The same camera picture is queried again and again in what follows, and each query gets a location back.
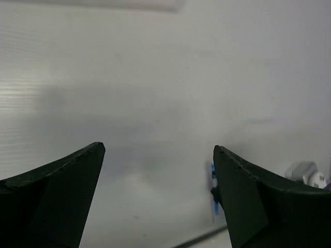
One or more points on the white three-compartment tray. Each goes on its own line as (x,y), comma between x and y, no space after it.
(153,5)

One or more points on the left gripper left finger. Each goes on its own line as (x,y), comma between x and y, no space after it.
(48,206)

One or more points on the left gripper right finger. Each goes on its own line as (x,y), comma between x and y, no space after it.
(263,209)

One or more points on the dark blue gel pen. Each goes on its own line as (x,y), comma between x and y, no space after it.
(212,186)

